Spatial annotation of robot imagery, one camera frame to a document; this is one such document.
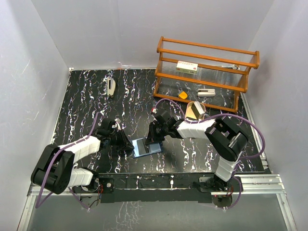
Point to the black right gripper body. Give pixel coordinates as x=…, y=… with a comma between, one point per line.
x=158, y=132

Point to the beige oval card tray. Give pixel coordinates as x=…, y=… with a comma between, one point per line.
x=189, y=113

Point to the dark mirror-finish card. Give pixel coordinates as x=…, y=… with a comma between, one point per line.
x=142, y=147

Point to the stack of silver cards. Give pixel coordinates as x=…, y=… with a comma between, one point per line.
x=198, y=110

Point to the orange wooden shelf rack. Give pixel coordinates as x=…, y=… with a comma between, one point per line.
x=224, y=69

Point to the aluminium front rail frame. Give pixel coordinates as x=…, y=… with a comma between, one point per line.
x=164, y=202

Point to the white and black stapler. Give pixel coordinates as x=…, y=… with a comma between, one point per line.
x=111, y=86

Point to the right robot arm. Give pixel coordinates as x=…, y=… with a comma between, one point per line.
x=227, y=138

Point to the white red small box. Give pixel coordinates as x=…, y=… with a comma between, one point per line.
x=186, y=67

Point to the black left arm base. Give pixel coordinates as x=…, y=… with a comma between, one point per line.
x=99, y=186

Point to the white small stapler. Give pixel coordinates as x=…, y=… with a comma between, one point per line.
x=206, y=93

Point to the blue card holder wallet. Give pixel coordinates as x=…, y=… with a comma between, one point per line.
x=154, y=148

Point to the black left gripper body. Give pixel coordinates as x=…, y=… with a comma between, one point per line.
x=114, y=140

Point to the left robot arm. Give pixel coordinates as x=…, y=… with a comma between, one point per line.
x=55, y=170

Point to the yellow and grey tape measure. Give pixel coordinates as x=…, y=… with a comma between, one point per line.
x=183, y=95

